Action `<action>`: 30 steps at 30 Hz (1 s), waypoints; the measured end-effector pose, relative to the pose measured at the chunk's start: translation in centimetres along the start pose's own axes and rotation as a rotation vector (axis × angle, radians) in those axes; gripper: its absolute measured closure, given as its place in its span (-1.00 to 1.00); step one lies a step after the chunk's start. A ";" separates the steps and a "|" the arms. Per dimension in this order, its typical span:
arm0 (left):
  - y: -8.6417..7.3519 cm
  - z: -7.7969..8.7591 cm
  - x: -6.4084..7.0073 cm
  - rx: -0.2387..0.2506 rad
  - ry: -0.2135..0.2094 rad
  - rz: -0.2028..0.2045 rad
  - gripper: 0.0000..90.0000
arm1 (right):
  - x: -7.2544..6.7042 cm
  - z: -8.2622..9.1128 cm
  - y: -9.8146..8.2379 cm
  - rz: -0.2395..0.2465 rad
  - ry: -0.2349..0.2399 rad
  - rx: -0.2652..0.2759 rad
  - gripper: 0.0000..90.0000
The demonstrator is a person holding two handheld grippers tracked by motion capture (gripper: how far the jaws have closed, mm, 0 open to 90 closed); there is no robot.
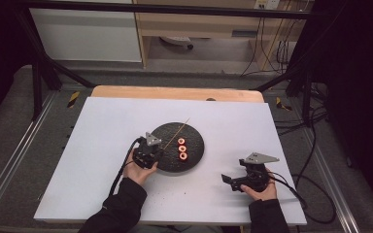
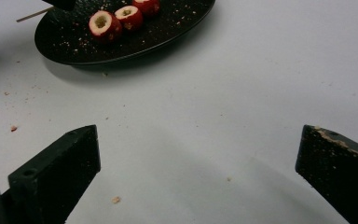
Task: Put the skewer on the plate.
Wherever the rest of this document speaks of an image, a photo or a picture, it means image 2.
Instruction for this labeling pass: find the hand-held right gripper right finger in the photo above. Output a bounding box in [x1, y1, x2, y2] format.
[295, 124, 358, 224]

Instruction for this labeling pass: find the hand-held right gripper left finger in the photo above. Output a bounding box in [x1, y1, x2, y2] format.
[1, 124, 102, 224]

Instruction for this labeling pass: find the white table cover sheet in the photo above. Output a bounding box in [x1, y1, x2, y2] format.
[0, 0, 358, 224]

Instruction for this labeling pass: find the black round plate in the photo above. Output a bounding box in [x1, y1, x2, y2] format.
[34, 0, 217, 66]

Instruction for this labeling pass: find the red cored hawthorn fruit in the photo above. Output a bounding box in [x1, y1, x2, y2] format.
[88, 9, 124, 43]
[114, 5, 145, 32]
[131, 0, 161, 18]

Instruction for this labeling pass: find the thin bamboo skewer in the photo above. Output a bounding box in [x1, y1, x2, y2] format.
[15, 6, 56, 23]

